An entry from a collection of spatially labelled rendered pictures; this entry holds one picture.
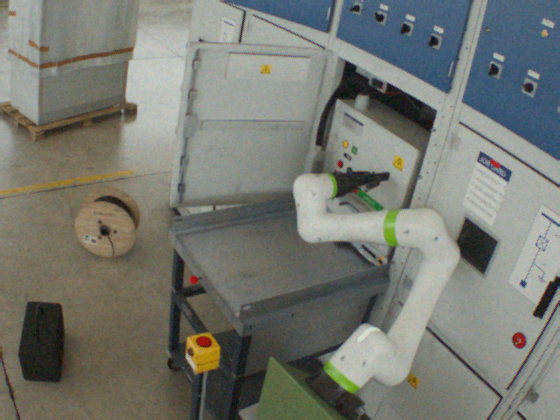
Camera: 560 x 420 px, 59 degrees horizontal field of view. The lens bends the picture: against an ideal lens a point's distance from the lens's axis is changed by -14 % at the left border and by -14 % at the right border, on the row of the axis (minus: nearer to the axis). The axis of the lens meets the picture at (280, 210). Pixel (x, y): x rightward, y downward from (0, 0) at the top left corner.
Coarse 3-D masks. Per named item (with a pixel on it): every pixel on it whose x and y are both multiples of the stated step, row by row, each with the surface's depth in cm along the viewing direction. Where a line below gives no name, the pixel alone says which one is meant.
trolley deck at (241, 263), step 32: (256, 224) 241; (288, 224) 245; (192, 256) 213; (224, 256) 217; (256, 256) 221; (288, 256) 225; (320, 256) 228; (352, 256) 232; (224, 288) 200; (256, 288) 204; (288, 288) 207; (352, 288) 213; (384, 288) 222; (256, 320) 188; (288, 320) 197
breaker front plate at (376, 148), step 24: (336, 120) 234; (360, 120) 222; (336, 144) 237; (360, 144) 224; (384, 144) 213; (336, 168) 240; (360, 168) 227; (384, 168) 215; (408, 168) 204; (384, 192) 217
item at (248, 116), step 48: (192, 48) 206; (240, 48) 213; (288, 48) 220; (192, 96) 217; (240, 96) 228; (288, 96) 236; (192, 144) 232; (240, 144) 240; (288, 144) 249; (192, 192) 244; (240, 192) 254; (288, 192) 263
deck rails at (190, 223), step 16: (224, 208) 234; (240, 208) 239; (256, 208) 244; (272, 208) 249; (288, 208) 255; (176, 224) 224; (192, 224) 229; (208, 224) 233; (224, 224) 236; (368, 272) 215; (384, 272) 222; (304, 288) 198; (320, 288) 203; (336, 288) 209; (256, 304) 188; (272, 304) 193; (288, 304) 198; (240, 320) 187
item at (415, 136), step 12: (372, 108) 231; (384, 108) 234; (372, 120) 217; (384, 120) 221; (396, 120) 224; (408, 120) 227; (396, 132) 211; (408, 132) 214; (420, 132) 217; (408, 144) 202; (420, 144) 206; (420, 156) 201; (420, 168) 205; (408, 192) 208; (408, 204) 212
